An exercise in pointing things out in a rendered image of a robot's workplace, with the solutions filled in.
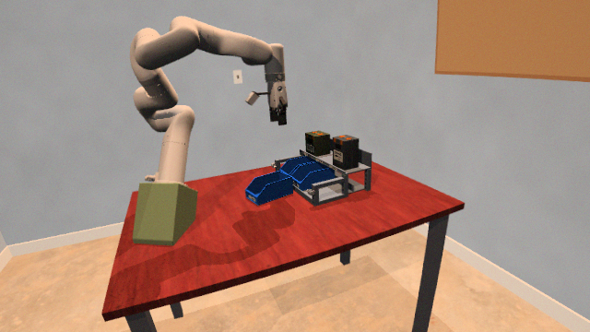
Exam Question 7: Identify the white shelf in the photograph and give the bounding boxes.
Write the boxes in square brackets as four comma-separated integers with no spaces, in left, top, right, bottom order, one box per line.
[271,138,372,207]

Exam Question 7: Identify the blue bin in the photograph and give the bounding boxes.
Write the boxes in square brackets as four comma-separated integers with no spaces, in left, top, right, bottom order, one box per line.
[291,162,335,191]
[280,156,318,176]
[247,171,293,206]

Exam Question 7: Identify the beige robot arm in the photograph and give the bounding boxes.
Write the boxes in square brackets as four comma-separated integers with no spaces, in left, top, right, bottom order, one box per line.
[130,17,285,186]

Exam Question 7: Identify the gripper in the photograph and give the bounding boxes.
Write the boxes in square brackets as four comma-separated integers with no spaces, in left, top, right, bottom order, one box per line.
[266,80,288,125]

